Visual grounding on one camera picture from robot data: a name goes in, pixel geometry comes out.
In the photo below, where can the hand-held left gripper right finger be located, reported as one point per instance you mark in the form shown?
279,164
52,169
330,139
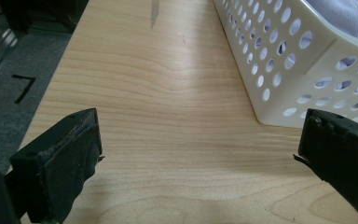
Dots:
341,152

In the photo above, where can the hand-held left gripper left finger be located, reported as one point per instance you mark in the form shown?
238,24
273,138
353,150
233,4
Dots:
59,161

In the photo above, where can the white perforated plastic basket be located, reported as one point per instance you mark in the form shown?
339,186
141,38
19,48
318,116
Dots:
295,59

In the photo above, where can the white cloth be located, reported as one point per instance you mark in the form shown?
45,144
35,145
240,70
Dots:
341,15

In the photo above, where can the black tape floor mark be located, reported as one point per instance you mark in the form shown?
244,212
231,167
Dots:
24,87

